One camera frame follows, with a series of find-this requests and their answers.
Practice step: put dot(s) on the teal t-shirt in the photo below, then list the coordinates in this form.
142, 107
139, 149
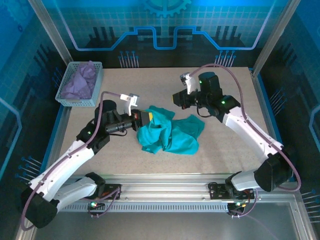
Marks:
180, 140

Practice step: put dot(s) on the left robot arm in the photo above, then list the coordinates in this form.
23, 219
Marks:
62, 165

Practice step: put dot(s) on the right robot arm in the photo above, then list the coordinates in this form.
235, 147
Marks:
250, 132

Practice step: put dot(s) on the white plastic basket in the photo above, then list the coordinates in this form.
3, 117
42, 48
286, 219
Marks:
75, 103

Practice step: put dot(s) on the purple cloth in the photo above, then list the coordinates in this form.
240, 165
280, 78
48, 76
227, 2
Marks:
80, 82

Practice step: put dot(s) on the small board with LEDs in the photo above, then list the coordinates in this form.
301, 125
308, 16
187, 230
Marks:
95, 205
237, 205

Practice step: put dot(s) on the perforated metal strip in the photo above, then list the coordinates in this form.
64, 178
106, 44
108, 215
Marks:
162, 207

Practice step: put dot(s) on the grey metal bottom panel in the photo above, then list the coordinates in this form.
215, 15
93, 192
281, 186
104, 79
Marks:
162, 227

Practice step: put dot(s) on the aluminium table side rail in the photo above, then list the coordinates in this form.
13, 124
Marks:
62, 125
265, 112

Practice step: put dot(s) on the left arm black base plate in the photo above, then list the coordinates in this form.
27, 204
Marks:
113, 187

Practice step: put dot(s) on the aluminium mounting rail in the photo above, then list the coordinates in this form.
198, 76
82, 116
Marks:
162, 185

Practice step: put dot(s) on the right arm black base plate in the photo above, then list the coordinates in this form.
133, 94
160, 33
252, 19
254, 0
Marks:
216, 192

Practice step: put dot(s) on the aluminium frame post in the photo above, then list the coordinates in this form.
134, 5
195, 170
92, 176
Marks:
277, 32
51, 32

